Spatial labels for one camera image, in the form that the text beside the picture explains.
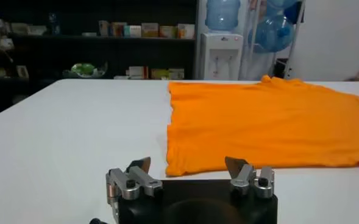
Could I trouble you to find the white wire jug rack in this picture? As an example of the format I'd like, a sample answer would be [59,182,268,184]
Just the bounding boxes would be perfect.
[240,0,307,80]

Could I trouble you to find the orange green medicine box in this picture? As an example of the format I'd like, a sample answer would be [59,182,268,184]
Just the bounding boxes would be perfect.
[159,26,177,39]

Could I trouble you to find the white orange medicine box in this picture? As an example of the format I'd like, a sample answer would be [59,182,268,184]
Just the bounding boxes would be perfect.
[177,23,195,40]

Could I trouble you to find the narrow white blue box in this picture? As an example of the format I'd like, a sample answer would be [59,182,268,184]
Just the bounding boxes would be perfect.
[98,20,110,37]

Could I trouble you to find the white water dispenser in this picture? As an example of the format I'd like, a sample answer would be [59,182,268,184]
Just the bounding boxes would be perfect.
[199,32,244,81]

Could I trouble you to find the black shelving unit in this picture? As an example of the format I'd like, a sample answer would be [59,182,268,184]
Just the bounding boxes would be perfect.
[0,0,198,120]

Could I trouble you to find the red orange medicine box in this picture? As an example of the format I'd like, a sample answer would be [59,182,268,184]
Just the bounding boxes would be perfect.
[110,21,127,38]

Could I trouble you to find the yellow white medicine box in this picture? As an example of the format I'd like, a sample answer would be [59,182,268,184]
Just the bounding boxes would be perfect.
[141,23,159,38]

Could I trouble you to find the white red medicine box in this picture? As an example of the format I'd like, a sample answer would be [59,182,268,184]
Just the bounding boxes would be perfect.
[129,66,149,79]

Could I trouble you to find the green white medicine box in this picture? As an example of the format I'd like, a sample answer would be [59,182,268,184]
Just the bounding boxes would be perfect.
[168,68,185,80]

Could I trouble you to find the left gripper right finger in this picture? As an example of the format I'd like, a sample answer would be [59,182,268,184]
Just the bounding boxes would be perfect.
[224,156,275,200]

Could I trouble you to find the blue water jug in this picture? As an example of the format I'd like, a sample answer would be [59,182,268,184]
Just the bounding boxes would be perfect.
[248,14,296,54]
[266,0,299,15]

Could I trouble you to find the green bowl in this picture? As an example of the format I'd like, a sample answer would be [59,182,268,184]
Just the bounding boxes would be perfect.
[62,62,108,79]

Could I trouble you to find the orange t-shirt with white print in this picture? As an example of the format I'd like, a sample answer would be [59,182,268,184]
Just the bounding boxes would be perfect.
[165,75,359,177]

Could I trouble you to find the green yellow medicine box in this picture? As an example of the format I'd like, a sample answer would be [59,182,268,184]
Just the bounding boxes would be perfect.
[151,68,169,80]

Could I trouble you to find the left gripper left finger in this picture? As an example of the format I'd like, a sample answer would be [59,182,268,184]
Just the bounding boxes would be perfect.
[105,156,163,205]

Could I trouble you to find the tilted white box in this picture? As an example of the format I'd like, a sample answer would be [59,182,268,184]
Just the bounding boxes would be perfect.
[29,24,48,35]

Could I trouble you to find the small bottle on white base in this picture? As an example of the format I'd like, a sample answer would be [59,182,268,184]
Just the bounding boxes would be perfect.
[0,12,15,50]

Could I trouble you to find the small white green box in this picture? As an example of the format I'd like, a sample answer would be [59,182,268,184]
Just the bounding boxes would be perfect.
[124,25,142,38]

